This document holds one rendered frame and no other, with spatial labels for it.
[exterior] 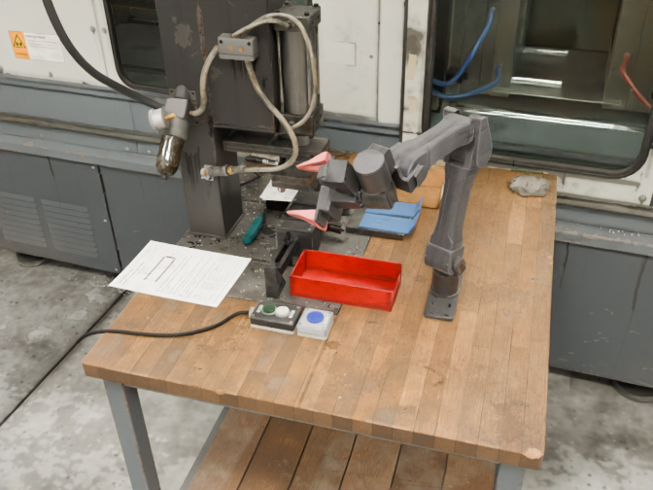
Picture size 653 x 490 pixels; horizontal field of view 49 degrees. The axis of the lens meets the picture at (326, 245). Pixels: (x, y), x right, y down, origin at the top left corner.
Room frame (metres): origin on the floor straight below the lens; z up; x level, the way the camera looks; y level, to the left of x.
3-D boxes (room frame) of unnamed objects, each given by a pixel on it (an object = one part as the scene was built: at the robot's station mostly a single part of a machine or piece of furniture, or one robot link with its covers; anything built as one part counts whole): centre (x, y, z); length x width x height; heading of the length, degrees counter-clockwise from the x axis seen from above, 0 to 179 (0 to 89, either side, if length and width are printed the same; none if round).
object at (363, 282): (1.40, -0.05, 0.93); 0.25 x 0.12 x 0.06; 73
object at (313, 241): (1.63, 0.05, 0.94); 0.20 x 0.10 x 0.07; 163
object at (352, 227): (1.70, -0.16, 0.91); 0.17 x 0.16 x 0.02; 163
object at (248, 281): (1.68, 0.12, 0.88); 0.65 x 0.50 x 0.03; 163
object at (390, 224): (1.65, -0.17, 0.93); 0.15 x 0.07 x 0.03; 72
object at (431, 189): (1.85, -0.22, 0.93); 0.25 x 0.13 x 0.08; 73
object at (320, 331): (1.25, 0.03, 0.90); 0.07 x 0.07 x 0.06; 73
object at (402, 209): (1.73, -0.19, 0.93); 0.15 x 0.07 x 0.03; 76
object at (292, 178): (1.64, 0.13, 1.22); 0.26 x 0.18 x 0.30; 73
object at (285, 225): (1.63, 0.05, 0.98); 0.20 x 0.10 x 0.01; 163
